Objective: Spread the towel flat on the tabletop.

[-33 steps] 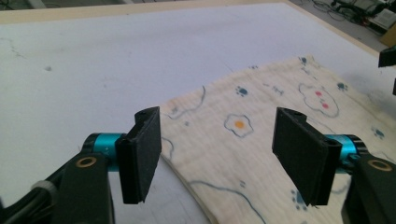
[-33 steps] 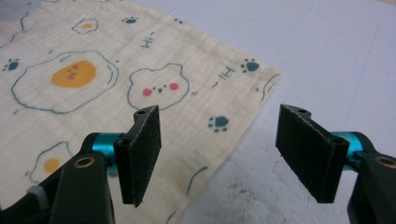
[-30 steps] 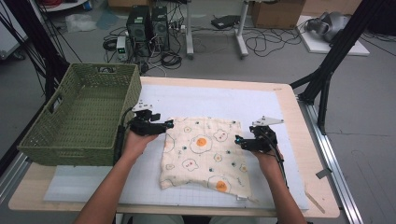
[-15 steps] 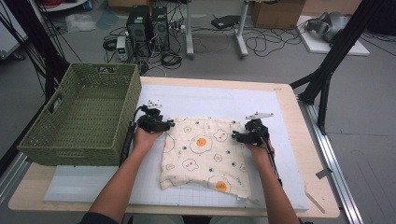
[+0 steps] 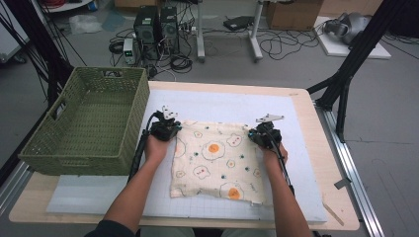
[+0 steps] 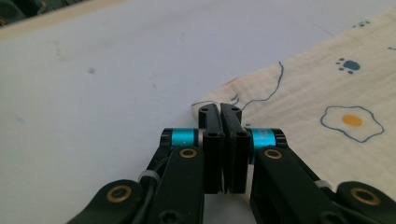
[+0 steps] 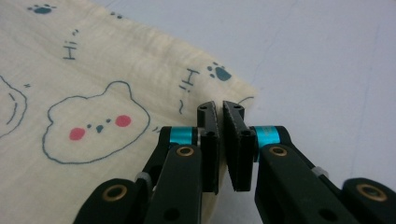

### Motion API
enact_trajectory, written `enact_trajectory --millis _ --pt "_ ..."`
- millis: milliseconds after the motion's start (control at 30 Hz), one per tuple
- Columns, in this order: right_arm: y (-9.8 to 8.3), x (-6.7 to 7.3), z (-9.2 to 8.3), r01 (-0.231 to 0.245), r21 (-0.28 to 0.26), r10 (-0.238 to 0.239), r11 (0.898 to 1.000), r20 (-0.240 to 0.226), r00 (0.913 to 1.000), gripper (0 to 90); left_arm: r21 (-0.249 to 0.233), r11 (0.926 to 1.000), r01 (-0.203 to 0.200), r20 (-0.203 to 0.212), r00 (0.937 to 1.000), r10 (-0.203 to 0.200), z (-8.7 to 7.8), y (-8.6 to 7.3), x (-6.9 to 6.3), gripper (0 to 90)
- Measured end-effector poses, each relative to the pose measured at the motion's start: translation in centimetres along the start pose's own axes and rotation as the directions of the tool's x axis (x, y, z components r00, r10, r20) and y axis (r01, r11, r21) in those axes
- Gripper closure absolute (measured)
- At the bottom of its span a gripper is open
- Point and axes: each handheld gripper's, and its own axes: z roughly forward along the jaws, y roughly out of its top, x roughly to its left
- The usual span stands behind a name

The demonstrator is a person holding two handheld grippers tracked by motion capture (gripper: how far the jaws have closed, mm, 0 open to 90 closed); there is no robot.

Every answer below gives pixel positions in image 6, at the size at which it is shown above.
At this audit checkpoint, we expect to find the white grid mat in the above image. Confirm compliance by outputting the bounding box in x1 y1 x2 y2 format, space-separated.
0 0 396 224

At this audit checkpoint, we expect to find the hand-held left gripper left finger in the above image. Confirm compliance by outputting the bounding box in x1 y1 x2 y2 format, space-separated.
160 103 226 195

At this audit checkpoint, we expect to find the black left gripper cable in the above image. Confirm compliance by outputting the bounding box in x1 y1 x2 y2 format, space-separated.
133 157 170 224

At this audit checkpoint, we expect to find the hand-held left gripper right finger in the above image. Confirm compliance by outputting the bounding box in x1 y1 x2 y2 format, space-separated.
219 103 288 194

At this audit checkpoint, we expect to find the cream printed cloth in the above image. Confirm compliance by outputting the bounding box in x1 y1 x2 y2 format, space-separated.
190 6 396 201

